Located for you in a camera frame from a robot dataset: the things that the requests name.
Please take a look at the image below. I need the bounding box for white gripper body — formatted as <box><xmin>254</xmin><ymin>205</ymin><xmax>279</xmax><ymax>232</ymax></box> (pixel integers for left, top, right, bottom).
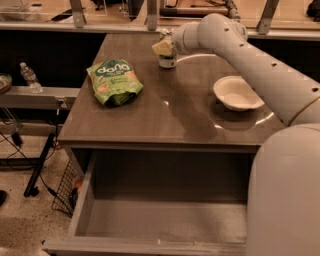
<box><xmin>171</xmin><ymin>22</ymin><xmax>200</xmax><ymax>55</ymax></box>

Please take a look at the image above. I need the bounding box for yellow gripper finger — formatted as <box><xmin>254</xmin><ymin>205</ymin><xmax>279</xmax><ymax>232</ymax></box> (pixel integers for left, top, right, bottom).
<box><xmin>152</xmin><ymin>37</ymin><xmax>175</xmax><ymax>57</ymax></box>

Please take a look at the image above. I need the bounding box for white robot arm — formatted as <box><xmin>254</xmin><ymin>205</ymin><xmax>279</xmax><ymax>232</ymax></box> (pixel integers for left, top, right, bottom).
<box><xmin>152</xmin><ymin>14</ymin><xmax>320</xmax><ymax>256</ymax></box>

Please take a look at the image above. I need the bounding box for open grey top drawer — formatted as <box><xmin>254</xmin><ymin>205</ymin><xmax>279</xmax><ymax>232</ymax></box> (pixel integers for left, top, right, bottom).
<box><xmin>43</xmin><ymin>150</ymin><xmax>251</xmax><ymax>256</ymax></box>

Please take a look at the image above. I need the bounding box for green Dang chip bag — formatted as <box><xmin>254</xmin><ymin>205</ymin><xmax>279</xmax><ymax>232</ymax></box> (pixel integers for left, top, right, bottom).
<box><xmin>87</xmin><ymin>59</ymin><xmax>143</xmax><ymax>106</ymax></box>

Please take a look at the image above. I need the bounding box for white paper bowl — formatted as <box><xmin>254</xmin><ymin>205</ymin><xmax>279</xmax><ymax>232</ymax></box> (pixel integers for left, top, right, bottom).
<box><xmin>213</xmin><ymin>76</ymin><xmax>264</xmax><ymax>112</ymax></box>

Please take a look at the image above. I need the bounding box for clear plastic water bottle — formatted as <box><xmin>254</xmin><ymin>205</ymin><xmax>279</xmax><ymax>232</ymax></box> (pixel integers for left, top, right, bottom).
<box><xmin>20</xmin><ymin>62</ymin><xmax>42</xmax><ymax>93</ymax></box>

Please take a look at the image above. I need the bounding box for grey side bench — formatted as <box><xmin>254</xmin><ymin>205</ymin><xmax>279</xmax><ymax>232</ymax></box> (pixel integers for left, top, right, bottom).
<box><xmin>0</xmin><ymin>86</ymin><xmax>80</xmax><ymax>110</ymax></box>

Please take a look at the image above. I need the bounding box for round dish on bench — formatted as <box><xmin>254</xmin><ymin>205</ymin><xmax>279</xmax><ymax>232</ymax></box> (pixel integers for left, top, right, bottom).
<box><xmin>0</xmin><ymin>73</ymin><xmax>12</xmax><ymax>94</ymax></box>

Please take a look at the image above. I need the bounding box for black stand leg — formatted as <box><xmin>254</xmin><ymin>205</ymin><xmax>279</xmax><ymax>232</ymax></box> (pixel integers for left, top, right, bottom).
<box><xmin>24</xmin><ymin>133</ymin><xmax>55</xmax><ymax>197</ymax></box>

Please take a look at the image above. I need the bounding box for metal railing frame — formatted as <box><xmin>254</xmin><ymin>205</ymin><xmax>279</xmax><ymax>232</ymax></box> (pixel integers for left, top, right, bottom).
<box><xmin>0</xmin><ymin>0</ymin><xmax>320</xmax><ymax>41</ymax></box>

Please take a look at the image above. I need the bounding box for black wire basket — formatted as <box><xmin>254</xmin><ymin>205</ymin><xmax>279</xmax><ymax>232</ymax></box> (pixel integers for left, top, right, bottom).
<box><xmin>51</xmin><ymin>162</ymin><xmax>78</xmax><ymax>217</ymax></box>

